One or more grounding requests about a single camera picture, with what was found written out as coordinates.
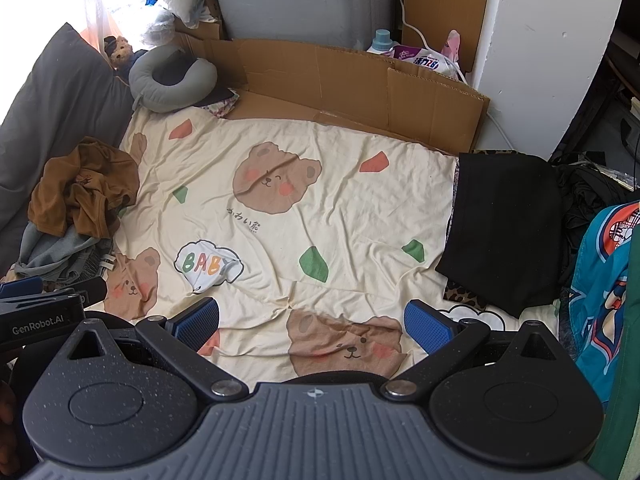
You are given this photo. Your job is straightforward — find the leopard print cloth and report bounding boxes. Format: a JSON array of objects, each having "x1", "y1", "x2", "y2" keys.
[{"x1": 444, "y1": 280, "x2": 488, "y2": 311}]

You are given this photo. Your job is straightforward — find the purple white detergent bag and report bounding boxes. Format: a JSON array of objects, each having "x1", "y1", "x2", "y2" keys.
[{"x1": 387, "y1": 44, "x2": 465, "y2": 82}]

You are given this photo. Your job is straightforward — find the grey neck pillow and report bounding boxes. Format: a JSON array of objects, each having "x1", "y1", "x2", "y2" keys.
[{"x1": 128, "y1": 44, "x2": 218, "y2": 114}]

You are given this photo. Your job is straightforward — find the black folded garment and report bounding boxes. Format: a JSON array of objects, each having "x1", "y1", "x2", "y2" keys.
[{"x1": 436, "y1": 153, "x2": 568, "y2": 318}]

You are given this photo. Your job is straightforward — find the detergent bottle blue cap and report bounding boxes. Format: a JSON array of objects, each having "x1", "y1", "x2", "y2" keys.
[{"x1": 367, "y1": 28, "x2": 396, "y2": 55}]

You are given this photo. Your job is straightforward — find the white cable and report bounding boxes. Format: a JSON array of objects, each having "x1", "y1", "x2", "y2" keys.
[{"x1": 398, "y1": 0, "x2": 522, "y2": 154}]

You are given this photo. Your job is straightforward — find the floral folded cloth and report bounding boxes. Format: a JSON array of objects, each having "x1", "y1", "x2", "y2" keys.
[{"x1": 203, "y1": 93, "x2": 240, "y2": 118}]

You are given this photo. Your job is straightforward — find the cream bear print bedsheet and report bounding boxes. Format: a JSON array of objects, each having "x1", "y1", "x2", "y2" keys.
[{"x1": 104, "y1": 107, "x2": 558, "y2": 385}]

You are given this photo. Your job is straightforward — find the dark grey pillow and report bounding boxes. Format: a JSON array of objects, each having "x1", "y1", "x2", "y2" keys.
[{"x1": 1, "y1": 24, "x2": 132, "y2": 273}]

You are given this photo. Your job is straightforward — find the blue denim garment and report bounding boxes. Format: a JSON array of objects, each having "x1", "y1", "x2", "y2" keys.
[{"x1": 13, "y1": 222, "x2": 113, "y2": 285}]

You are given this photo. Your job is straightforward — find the upright cardboard panel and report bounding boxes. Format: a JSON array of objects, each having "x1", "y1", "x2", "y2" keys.
[{"x1": 402, "y1": 0, "x2": 487, "y2": 73}]

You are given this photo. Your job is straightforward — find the pink item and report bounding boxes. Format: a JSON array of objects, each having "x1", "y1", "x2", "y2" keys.
[{"x1": 442, "y1": 29, "x2": 461, "y2": 63}]

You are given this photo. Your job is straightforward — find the brown printed t-shirt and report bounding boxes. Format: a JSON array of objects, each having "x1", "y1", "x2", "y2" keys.
[{"x1": 27, "y1": 136, "x2": 140, "y2": 240}]

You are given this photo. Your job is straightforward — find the brown cardboard sheet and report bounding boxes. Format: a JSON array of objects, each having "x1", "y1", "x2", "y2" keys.
[{"x1": 175, "y1": 34, "x2": 489, "y2": 154}]

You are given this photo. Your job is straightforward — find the small teddy bear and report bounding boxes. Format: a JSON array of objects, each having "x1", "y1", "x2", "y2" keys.
[{"x1": 103, "y1": 36, "x2": 134, "y2": 68}]

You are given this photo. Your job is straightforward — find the teal patterned garment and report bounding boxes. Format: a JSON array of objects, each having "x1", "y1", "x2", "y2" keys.
[{"x1": 568, "y1": 202, "x2": 639, "y2": 404}]

